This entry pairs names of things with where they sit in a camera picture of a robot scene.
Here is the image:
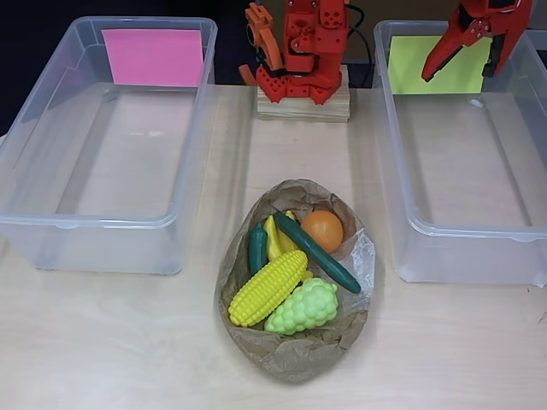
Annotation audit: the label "black cable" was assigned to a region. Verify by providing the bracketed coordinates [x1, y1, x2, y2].
[344, 3, 375, 89]

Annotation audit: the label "clear plastic bin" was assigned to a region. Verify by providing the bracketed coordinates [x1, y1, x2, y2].
[0, 15, 219, 277]
[373, 19, 547, 288]

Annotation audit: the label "crumpled brown paper bag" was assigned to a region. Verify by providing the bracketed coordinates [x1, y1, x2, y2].
[213, 178, 378, 384]

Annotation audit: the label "yellow toy corn cob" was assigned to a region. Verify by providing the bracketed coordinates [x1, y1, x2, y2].
[228, 249, 309, 329]

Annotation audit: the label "yellow sticky note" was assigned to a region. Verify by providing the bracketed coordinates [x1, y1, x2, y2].
[386, 34, 493, 96]

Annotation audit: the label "short green toy pepper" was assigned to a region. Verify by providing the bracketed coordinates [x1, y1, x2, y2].
[248, 222, 268, 274]

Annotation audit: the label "pink sticky note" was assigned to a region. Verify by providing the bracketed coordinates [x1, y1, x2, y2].
[101, 28, 204, 89]

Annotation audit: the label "yellow toy banana bunch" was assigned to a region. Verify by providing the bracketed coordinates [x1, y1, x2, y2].
[262, 209, 315, 283]

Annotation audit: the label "wooden base block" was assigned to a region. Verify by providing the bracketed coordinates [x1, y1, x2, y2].
[256, 63, 351, 124]

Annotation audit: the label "long green toy cucumber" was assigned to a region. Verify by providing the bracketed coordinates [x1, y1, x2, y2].
[273, 211, 362, 295]

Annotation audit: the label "orange printed part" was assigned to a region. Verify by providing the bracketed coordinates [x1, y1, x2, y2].
[238, 2, 283, 85]

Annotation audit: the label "toy orange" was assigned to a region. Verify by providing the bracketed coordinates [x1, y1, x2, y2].
[301, 209, 345, 253]

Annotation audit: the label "light green toy grapes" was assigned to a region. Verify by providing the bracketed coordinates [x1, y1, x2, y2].
[263, 276, 339, 336]

